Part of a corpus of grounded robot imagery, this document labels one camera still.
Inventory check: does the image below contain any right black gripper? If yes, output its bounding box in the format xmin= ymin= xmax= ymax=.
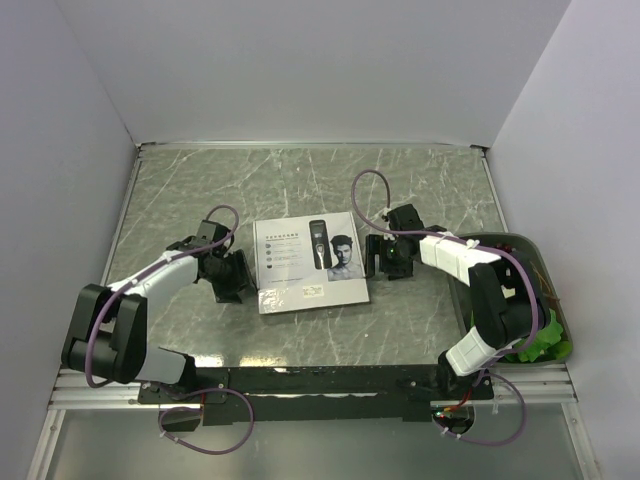
xmin=361 ymin=234 xmax=413 ymax=282

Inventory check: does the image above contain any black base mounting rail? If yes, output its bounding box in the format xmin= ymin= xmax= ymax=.
xmin=138 ymin=364 xmax=494 ymax=426

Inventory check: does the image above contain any white hair clipper kit box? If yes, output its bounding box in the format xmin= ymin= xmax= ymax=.
xmin=254 ymin=212 xmax=370 ymax=315

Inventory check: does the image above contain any fake green lettuce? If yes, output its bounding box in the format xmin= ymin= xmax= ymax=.
xmin=503 ymin=309 xmax=564 ymax=363

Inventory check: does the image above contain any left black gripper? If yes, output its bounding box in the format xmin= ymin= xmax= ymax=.
xmin=204 ymin=249 xmax=259 ymax=303

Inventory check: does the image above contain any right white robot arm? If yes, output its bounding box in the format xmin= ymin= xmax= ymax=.
xmin=366 ymin=204 xmax=551 ymax=399

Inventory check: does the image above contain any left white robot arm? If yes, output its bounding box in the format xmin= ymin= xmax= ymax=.
xmin=61 ymin=219 xmax=255 ymax=402

